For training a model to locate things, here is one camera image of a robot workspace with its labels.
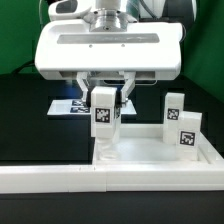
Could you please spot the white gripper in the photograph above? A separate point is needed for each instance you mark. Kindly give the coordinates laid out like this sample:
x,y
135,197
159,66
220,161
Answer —
x,y
105,37

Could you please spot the white square tabletop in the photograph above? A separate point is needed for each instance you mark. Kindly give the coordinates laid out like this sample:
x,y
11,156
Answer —
x,y
143,143

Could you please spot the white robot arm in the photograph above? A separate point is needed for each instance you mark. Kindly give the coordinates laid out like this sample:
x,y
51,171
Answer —
x,y
181,11

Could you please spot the white marker sheet with tags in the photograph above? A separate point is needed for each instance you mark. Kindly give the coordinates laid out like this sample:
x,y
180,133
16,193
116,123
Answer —
x,y
77,107

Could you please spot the white L-shaped obstacle fence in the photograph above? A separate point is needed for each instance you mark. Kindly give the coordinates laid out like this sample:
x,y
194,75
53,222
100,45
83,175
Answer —
x,y
104,177

